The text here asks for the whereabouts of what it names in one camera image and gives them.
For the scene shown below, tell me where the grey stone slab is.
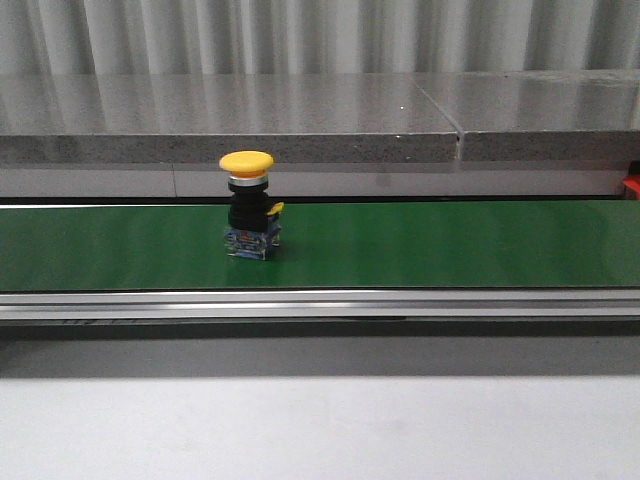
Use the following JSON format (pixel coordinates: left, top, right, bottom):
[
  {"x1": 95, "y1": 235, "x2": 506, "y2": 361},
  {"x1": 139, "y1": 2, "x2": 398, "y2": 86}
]
[
  {"x1": 413, "y1": 69, "x2": 639, "y2": 168},
  {"x1": 1, "y1": 74, "x2": 458, "y2": 165}
]

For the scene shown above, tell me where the white pleated curtain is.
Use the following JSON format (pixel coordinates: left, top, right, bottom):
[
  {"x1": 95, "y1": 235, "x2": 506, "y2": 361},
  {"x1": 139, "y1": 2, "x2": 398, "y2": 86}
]
[{"x1": 1, "y1": 1, "x2": 639, "y2": 75}]

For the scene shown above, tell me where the white panel below slabs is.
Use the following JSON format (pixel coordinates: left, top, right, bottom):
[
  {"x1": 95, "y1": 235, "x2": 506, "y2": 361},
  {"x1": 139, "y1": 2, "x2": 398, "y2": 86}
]
[{"x1": 1, "y1": 162, "x2": 628, "y2": 199}]

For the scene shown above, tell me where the grey stone slab right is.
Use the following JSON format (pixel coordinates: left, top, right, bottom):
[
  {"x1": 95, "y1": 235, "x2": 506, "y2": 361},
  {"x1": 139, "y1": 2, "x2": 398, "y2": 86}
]
[{"x1": 413, "y1": 69, "x2": 639, "y2": 168}]

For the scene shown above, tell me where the red plastic part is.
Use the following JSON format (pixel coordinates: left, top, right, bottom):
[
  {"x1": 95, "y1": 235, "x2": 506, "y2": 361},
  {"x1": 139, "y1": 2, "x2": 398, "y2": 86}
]
[{"x1": 622, "y1": 174, "x2": 640, "y2": 200}]

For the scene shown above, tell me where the green conveyor belt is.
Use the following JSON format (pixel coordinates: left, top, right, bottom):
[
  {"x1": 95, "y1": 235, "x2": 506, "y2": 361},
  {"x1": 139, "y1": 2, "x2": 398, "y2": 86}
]
[{"x1": 1, "y1": 200, "x2": 639, "y2": 292}]

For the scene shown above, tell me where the aluminium conveyor side rail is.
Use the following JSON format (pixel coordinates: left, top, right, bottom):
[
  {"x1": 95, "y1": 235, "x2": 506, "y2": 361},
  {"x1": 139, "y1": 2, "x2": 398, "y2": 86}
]
[{"x1": 1, "y1": 288, "x2": 639, "y2": 327}]

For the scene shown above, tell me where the grey stone slab left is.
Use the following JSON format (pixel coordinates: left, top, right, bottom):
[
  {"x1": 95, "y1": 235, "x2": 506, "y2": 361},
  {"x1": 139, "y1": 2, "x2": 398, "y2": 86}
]
[{"x1": 1, "y1": 74, "x2": 458, "y2": 165}]

